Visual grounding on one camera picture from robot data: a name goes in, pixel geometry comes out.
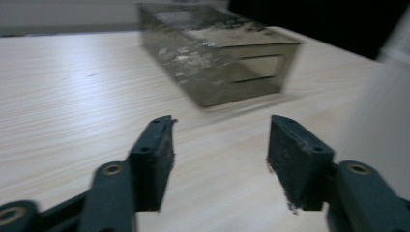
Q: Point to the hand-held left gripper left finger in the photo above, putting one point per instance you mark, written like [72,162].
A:
[151,164]

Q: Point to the grey metal box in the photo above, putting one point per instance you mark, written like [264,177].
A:
[212,61]

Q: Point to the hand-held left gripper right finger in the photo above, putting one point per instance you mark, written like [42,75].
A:
[299,164]

